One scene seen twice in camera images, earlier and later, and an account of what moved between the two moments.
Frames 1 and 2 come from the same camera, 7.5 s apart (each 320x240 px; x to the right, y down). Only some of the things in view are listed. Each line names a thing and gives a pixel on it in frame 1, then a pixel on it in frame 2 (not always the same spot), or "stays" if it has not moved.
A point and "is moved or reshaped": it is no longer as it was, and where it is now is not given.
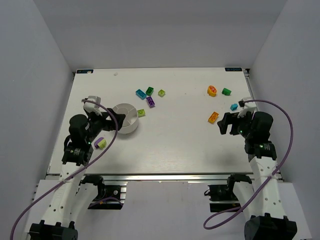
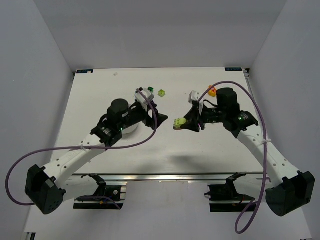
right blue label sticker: (233, 69) stays
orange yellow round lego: (211, 91) stays
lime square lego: (161, 93) stays
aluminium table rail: (161, 177) stays
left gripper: (110, 119) → (153, 117)
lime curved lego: (102, 144) is moved or reshaped
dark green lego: (149, 91) stays
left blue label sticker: (84, 71) stays
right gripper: (231, 123) → (198, 117)
